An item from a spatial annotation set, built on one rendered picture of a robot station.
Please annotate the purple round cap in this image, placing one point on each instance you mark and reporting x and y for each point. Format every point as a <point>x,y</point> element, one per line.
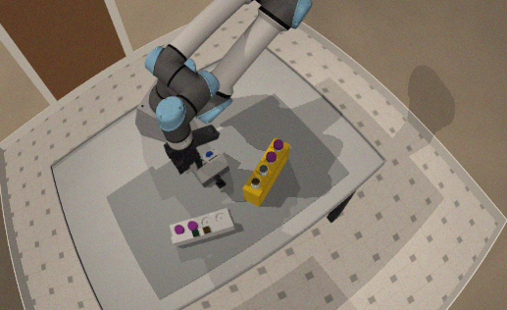
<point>192,225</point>
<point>271,156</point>
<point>179,229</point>
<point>278,144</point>

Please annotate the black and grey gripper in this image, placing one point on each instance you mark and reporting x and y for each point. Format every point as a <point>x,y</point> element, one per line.
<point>183,157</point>

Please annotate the grey key housing with blue and green buttons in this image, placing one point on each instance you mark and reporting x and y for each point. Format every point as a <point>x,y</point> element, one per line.
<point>214,166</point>

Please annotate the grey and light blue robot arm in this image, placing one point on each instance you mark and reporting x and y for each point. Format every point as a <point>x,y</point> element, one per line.
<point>177,74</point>

